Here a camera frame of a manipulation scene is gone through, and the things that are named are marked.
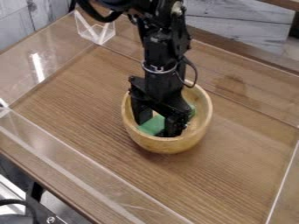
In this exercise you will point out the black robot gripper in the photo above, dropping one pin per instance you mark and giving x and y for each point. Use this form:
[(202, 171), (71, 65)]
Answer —
[(158, 92)]

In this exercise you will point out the green rectangular block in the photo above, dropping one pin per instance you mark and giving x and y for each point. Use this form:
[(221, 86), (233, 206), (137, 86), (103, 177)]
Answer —
[(154, 126)]

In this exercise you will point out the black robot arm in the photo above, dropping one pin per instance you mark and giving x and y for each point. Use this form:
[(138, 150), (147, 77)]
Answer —
[(161, 22)]

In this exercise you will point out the brown wooden bowl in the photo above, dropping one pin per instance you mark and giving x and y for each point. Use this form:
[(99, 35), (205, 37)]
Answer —
[(171, 145)]

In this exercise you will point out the clear acrylic tray wall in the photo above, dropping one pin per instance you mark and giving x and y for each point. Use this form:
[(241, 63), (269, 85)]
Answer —
[(87, 185)]

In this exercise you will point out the black table leg bracket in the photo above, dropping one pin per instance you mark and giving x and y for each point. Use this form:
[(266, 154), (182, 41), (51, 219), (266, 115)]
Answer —
[(46, 216)]

